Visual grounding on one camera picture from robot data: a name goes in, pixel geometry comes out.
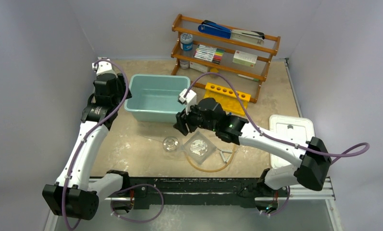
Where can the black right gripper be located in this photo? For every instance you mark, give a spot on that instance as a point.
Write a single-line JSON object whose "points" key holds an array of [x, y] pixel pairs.
{"points": [[185, 118]]}

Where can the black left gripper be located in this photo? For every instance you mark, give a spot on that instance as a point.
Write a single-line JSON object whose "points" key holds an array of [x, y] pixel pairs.
{"points": [[122, 86]]}

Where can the clay pipe triangle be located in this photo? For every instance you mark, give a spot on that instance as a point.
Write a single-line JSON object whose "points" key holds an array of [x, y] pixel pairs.
{"points": [[225, 154]]}

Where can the glass beaker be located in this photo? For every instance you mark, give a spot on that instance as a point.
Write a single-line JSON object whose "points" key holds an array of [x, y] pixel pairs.
{"points": [[170, 144]]}

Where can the amber rubber tubing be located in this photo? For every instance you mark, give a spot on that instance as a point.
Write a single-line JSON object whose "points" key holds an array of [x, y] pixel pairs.
{"points": [[213, 168]]}

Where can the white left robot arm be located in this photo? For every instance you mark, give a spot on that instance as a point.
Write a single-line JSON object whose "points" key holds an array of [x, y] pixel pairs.
{"points": [[73, 195]]}

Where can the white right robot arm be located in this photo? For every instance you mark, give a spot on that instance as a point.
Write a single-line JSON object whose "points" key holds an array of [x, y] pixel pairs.
{"points": [[308, 165]]}

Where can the yellow test tube rack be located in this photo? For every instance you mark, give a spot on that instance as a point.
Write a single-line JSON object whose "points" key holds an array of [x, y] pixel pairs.
{"points": [[227, 98]]}

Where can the teal plastic tub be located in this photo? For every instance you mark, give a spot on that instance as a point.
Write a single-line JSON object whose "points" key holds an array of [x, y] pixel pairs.
{"points": [[155, 97]]}

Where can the white box lower shelf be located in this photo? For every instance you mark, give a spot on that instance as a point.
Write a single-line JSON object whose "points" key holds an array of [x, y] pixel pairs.
{"points": [[199, 67]]}

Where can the pack of coloured markers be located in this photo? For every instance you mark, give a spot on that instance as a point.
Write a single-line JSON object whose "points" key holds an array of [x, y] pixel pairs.
{"points": [[209, 54]]}

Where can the green white box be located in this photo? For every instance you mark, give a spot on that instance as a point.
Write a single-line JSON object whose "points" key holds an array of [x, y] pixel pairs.
{"points": [[244, 58]]}

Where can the blue-lidded jar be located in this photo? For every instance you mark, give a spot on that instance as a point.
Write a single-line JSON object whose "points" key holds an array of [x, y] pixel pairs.
{"points": [[186, 41]]}

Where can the blue long stapler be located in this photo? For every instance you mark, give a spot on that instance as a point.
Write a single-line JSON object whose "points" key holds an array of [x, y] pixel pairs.
{"points": [[211, 28]]}

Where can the white plastic tray lid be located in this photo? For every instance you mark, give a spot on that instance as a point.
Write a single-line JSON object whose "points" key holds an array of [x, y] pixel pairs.
{"points": [[292, 127]]}

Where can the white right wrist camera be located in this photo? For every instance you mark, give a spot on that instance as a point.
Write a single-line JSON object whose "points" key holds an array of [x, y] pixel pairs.
{"points": [[188, 98]]}

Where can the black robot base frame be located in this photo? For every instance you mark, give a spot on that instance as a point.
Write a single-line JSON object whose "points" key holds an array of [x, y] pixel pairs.
{"points": [[242, 192]]}

